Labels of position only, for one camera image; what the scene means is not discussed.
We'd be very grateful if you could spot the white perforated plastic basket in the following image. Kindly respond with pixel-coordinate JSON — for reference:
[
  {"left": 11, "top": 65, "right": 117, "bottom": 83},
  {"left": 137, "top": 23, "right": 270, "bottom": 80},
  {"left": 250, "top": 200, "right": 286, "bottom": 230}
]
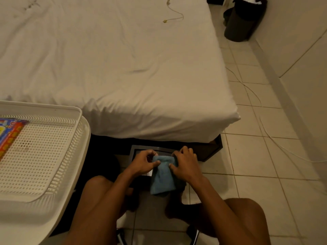
[{"left": 0, "top": 100, "right": 91, "bottom": 245}]

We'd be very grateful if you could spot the person's leg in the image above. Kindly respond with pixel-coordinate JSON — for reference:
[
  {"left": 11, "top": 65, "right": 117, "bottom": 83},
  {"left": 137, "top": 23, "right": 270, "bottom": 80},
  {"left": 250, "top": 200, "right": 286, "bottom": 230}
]
[
  {"left": 63, "top": 175, "right": 140, "bottom": 245},
  {"left": 165, "top": 192, "right": 272, "bottom": 245}
]

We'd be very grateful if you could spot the thin white floor cable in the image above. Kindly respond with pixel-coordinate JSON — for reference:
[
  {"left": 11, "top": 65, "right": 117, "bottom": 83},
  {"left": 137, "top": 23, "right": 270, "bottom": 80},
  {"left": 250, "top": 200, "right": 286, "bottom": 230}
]
[{"left": 226, "top": 67, "right": 327, "bottom": 164}]

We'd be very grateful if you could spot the black trash bin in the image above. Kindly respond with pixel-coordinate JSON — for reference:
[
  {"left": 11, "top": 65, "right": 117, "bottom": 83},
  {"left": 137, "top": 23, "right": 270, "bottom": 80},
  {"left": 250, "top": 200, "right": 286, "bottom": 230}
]
[{"left": 224, "top": 0, "right": 268, "bottom": 43}]

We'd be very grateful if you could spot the person's right forearm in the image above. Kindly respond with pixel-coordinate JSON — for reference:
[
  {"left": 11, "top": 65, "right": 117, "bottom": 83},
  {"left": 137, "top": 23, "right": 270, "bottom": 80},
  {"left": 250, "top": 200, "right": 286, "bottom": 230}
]
[{"left": 189, "top": 176, "right": 259, "bottom": 245}]

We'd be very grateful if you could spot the person's right hand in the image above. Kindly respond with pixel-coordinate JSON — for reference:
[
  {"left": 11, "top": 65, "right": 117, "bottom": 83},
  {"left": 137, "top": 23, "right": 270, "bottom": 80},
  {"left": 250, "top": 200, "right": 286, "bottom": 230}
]
[{"left": 169, "top": 146, "right": 206, "bottom": 185}]

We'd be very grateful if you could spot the blue cloth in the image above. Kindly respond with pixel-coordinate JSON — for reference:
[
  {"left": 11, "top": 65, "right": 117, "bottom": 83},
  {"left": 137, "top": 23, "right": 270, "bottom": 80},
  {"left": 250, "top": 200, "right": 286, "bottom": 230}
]
[{"left": 150, "top": 155, "right": 180, "bottom": 196}]

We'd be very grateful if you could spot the person's left leg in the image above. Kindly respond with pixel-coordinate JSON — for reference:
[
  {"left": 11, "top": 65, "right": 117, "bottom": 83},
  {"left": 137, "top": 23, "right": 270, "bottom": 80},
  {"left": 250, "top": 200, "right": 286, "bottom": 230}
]
[{"left": 63, "top": 175, "right": 140, "bottom": 245}]

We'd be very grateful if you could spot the bed with white sheet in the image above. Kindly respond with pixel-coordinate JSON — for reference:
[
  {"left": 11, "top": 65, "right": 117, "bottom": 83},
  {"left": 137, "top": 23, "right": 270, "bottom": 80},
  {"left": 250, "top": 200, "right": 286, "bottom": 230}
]
[{"left": 0, "top": 0, "right": 241, "bottom": 143}]

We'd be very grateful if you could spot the colourful printed box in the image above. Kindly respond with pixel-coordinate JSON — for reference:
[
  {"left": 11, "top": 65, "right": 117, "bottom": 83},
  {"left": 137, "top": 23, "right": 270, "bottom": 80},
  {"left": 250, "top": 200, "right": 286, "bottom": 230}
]
[{"left": 0, "top": 118, "right": 29, "bottom": 161}]

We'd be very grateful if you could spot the yellowish cable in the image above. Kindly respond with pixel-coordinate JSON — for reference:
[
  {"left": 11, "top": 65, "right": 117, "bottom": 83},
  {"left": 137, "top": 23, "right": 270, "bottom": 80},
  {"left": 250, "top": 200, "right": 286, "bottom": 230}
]
[{"left": 163, "top": 0, "right": 184, "bottom": 23}]

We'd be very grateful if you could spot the person's left forearm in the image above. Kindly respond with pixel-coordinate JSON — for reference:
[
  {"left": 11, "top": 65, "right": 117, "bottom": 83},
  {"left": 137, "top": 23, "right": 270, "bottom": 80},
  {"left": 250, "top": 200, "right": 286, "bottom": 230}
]
[{"left": 84, "top": 170, "right": 136, "bottom": 245}]

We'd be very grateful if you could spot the black bed base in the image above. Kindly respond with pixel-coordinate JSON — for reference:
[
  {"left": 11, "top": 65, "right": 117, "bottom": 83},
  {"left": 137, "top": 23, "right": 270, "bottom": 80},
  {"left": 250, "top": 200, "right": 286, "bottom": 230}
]
[{"left": 90, "top": 134, "right": 223, "bottom": 162}]

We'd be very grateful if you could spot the person's left hand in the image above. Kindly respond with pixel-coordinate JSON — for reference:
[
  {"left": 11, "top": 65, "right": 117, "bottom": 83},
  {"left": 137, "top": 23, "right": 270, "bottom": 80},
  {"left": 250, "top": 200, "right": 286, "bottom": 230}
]
[{"left": 127, "top": 150, "right": 161, "bottom": 178}]

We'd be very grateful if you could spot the person's right leg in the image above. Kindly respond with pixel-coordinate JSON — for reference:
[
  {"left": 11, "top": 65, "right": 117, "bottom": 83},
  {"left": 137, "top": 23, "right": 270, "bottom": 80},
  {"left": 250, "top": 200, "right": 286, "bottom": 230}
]
[{"left": 165, "top": 192, "right": 272, "bottom": 245}]

